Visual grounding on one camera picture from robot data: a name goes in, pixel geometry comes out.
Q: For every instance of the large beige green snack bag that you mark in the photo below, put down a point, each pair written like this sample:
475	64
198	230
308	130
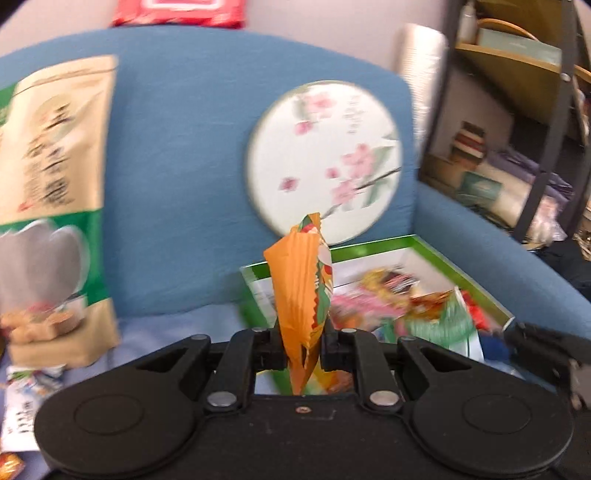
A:
55	307

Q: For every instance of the white blue snack packet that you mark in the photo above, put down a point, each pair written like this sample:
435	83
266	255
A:
26	390

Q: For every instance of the black metal shelf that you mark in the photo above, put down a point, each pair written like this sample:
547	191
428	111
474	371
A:
511	132

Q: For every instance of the red chips bag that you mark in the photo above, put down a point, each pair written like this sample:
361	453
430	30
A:
11	465

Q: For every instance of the stack of white cups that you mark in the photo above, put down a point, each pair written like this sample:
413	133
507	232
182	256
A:
420	64

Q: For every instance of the green white cardboard box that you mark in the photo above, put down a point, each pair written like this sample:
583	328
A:
443	304

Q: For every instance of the pink snack packet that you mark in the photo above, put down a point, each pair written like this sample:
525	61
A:
357	306

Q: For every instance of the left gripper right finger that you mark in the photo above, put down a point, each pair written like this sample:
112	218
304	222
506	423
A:
360	353

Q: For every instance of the orange snack packet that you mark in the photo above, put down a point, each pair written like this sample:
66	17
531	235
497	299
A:
300	266

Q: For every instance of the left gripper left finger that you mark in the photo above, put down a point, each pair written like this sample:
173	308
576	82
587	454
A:
248	352

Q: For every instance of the round floral fan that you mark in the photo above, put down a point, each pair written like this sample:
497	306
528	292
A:
328	147

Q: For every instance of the red wet wipes pack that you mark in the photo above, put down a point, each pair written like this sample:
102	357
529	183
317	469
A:
208	13

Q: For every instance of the blue sofa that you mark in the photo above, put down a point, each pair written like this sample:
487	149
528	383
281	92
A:
177	222

